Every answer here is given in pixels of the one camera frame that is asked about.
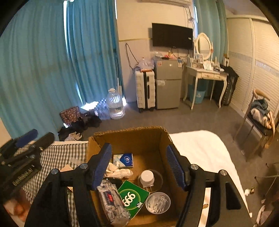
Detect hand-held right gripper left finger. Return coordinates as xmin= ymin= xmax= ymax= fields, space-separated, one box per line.
xmin=24 ymin=143 xmax=112 ymax=227

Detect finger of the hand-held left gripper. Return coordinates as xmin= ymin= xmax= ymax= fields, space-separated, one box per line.
xmin=1 ymin=129 xmax=38 ymax=153
xmin=9 ymin=132 xmax=55 ymax=162

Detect paper slip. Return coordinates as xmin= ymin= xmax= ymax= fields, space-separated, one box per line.
xmin=60 ymin=164 xmax=76 ymax=175

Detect narrow teal corner curtain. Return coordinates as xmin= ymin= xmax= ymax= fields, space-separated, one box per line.
xmin=65 ymin=0 xmax=125 ymax=105

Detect white slatted wardrobe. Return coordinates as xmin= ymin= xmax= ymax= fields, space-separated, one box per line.
xmin=227 ymin=16 xmax=279 ymax=123

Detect teal curtain beside wardrobe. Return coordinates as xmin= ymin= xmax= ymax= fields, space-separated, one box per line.
xmin=194 ymin=0 xmax=228 ymax=64

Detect white blanket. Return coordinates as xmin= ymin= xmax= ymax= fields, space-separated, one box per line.
xmin=169 ymin=130 xmax=253 ymax=227

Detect cardboard box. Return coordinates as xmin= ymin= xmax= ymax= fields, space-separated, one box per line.
xmin=85 ymin=126 xmax=198 ymax=227

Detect white plug-in device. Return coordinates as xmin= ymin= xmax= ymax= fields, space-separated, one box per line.
xmin=140 ymin=170 xmax=156 ymax=188

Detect white cloth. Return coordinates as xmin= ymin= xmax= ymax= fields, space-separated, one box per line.
xmin=104 ymin=163 xmax=133 ymax=178

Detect pack of water bottles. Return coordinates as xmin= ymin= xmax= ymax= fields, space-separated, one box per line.
xmin=94 ymin=99 xmax=110 ymax=120

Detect clothes pile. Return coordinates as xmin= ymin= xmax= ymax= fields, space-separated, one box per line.
xmin=250 ymin=99 xmax=275 ymax=136

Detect wide teal curtain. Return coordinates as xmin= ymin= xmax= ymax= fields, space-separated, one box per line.
xmin=0 ymin=0 xmax=82 ymax=140

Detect grey mini fridge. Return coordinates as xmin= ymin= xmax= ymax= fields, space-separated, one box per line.
xmin=154 ymin=57 xmax=183 ymax=110

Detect dotted patterned bag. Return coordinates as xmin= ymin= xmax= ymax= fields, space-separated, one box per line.
xmin=59 ymin=106 xmax=81 ymax=127

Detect black shoe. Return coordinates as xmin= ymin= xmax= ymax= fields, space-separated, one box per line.
xmin=58 ymin=125 xmax=76 ymax=141

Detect checked cloth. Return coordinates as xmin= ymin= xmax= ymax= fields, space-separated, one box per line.
xmin=15 ymin=141 xmax=96 ymax=227

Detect round clear plastic container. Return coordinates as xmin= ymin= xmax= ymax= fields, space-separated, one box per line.
xmin=145 ymin=192 xmax=171 ymax=214

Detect large clear water jug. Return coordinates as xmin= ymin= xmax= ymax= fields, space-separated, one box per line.
xmin=106 ymin=88 xmax=126 ymax=119

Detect white suitcase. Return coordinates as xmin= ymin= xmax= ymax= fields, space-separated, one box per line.
xmin=134 ymin=69 xmax=156 ymax=113

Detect clear plastic bag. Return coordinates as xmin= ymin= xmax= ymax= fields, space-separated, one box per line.
xmin=138 ymin=58 xmax=155 ymax=71

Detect blue tissue pack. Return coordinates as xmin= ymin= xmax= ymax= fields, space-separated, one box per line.
xmin=113 ymin=153 xmax=134 ymax=169

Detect wooden chair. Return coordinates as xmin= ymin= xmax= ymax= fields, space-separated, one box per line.
xmin=233 ymin=88 xmax=279 ymax=162

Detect white dressing table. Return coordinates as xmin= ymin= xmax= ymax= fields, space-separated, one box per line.
xmin=183 ymin=58 xmax=229 ymax=111

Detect black television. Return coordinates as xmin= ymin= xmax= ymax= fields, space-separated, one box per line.
xmin=152 ymin=23 xmax=194 ymax=50

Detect black boots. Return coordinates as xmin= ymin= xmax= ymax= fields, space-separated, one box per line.
xmin=82 ymin=115 xmax=102 ymax=129

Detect green box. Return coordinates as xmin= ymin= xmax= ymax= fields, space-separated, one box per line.
xmin=118 ymin=180 xmax=151 ymax=220

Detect clear wet wipes packet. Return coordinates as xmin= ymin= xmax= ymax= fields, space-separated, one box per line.
xmin=96 ymin=183 xmax=131 ymax=227

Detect white sneakers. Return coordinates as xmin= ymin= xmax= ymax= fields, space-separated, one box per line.
xmin=65 ymin=132 xmax=83 ymax=141

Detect blue waste bin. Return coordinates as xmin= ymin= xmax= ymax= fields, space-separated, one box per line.
xmin=189 ymin=84 xmax=206 ymax=104

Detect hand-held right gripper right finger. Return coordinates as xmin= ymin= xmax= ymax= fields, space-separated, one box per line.
xmin=166 ymin=144 xmax=254 ymax=227

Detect black bag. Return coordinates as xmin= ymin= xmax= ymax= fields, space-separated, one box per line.
xmin=215 ymin=65 xmax=239 ymax=106

